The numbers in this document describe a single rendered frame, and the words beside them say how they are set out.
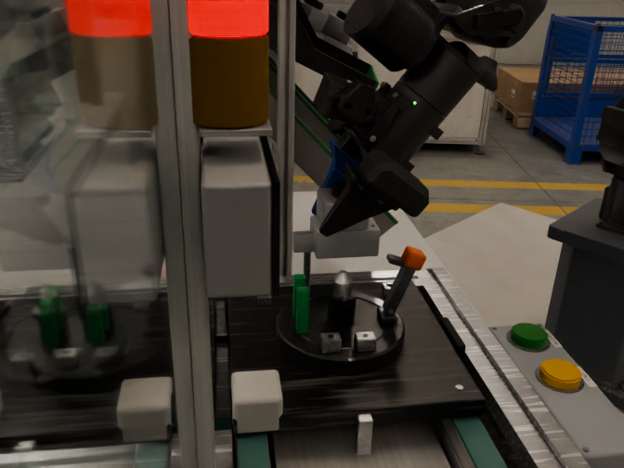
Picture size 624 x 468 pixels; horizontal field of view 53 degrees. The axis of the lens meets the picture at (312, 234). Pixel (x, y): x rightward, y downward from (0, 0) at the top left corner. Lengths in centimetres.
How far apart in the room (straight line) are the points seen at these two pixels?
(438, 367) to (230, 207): 38
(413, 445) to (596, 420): 17
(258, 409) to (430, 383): 17
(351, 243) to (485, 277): 52
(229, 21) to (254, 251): 12
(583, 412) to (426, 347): 16
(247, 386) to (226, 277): 25
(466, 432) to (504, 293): 46
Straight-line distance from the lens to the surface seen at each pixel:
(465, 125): 486
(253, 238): 34
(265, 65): 37
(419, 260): 65
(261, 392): 58
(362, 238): 61
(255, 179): 34
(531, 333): 74
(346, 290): 65
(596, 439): 64
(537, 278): 113
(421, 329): 72
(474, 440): 62
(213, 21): 35
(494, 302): 103
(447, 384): 64
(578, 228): 81
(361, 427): 59
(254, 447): 59
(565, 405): 67
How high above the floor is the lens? 135
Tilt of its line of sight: 24 degrees down
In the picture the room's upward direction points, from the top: 2 degrees clockwise
